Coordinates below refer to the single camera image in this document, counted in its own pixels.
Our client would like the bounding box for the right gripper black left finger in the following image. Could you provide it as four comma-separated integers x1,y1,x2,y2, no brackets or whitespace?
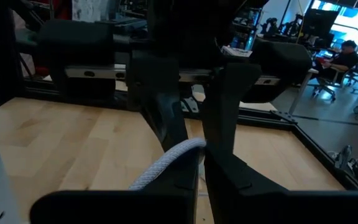
29,146,205,224

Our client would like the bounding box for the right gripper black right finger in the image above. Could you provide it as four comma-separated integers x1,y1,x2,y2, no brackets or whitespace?
203,146,358,224

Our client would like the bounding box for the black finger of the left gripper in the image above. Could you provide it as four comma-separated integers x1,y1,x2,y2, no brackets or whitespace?
201,63,263,152
127,49,189,152

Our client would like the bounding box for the white braided USB cable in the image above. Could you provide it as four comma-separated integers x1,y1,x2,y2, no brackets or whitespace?
128,138,207,191

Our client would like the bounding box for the white patterned hanging sheet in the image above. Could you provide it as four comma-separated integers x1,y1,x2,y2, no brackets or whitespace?
71,0,119,23

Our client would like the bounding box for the black workbench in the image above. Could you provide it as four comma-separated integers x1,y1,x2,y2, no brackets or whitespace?
93,15,149,35

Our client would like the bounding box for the wooden office desk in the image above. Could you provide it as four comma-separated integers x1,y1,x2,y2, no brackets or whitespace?
287,67,319,116

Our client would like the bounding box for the large black computer monitor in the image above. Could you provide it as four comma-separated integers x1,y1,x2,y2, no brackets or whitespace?
301,8,339,39

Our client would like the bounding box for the person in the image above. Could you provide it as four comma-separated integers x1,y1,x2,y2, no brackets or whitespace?
315,39,358,82

